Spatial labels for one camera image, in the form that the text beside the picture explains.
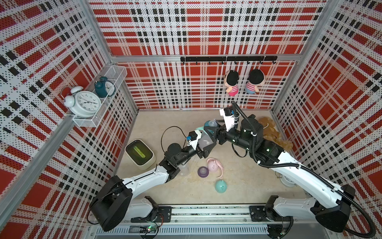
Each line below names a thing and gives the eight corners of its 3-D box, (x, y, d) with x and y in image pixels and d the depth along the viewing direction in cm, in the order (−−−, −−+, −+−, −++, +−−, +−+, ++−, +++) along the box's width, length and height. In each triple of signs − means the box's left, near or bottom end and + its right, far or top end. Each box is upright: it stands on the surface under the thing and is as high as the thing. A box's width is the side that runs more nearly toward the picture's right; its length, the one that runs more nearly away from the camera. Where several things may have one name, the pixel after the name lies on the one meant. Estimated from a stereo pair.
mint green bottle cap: (215, 192, 82) (216, 190, 79) (214, 182, 86) (215, 180, 82) (226, 192, 82) (227, 190, 79) (225, 182, 86) (226, 179, 82)
